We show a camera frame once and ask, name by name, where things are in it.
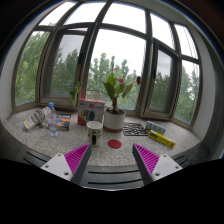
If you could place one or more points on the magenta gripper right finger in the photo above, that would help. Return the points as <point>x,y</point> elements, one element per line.
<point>153,166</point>

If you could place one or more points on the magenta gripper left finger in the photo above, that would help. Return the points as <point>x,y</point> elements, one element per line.
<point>70,166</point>

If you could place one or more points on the clear plastic water bottle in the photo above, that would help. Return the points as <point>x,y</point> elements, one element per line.
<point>51,117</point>

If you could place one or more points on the yellow black long box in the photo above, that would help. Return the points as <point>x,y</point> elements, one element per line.
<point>160,138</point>

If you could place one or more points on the light blue small box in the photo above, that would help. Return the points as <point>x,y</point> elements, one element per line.
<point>155,127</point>

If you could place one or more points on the black lattice trivet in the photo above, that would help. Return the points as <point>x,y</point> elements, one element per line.
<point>134,129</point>

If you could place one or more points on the red round coaster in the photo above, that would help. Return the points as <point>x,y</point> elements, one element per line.
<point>113,143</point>

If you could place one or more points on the white mug with dark print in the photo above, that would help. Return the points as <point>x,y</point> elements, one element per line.
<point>94,132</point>

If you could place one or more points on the colourful dark flat box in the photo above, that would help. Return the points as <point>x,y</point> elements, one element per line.
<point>63,121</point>

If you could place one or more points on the white package with yellow label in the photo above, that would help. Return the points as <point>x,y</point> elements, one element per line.
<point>38,118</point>

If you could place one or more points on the white pot with red base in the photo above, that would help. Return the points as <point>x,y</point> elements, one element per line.
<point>113,122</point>

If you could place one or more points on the red white filament box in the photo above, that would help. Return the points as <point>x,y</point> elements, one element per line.
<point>90,110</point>

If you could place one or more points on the green plant with red flowers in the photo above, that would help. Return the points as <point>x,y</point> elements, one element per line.
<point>114,86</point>

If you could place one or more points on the dark window frame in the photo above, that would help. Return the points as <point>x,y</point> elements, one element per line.
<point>85,42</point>

